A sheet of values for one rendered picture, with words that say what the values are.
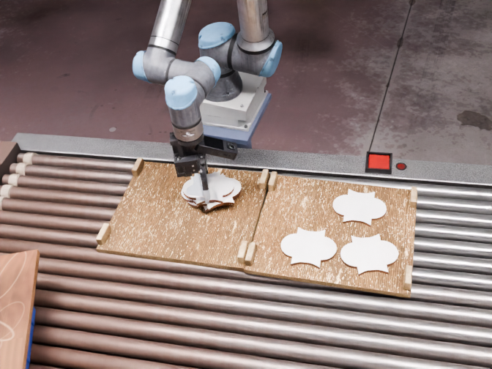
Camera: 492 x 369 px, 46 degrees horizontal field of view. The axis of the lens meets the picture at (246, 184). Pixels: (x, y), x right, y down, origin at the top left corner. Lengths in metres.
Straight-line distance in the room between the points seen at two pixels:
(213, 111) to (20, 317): 0.93
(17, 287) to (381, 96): 2.58
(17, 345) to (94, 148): 0.79
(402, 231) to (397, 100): 2.04
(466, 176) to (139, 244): 0.94
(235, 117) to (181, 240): 0.55
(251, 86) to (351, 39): 2.14
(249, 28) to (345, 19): 2.60
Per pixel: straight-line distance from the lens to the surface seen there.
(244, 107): 1.92
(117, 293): 1.54
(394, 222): 1.59
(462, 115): 3.49
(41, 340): 1.54
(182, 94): 1.37
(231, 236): 1.56
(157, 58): 1.52
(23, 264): 1.52
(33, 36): 4.72
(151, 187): 1.73
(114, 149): 1.93
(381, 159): 1.76
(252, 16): 1.71
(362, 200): 1.62
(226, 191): 1.60
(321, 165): 1.76
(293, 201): 1.63
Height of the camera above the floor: 2.12
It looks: 45 degrees down
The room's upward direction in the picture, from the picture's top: 7 degrees counter-clockwise
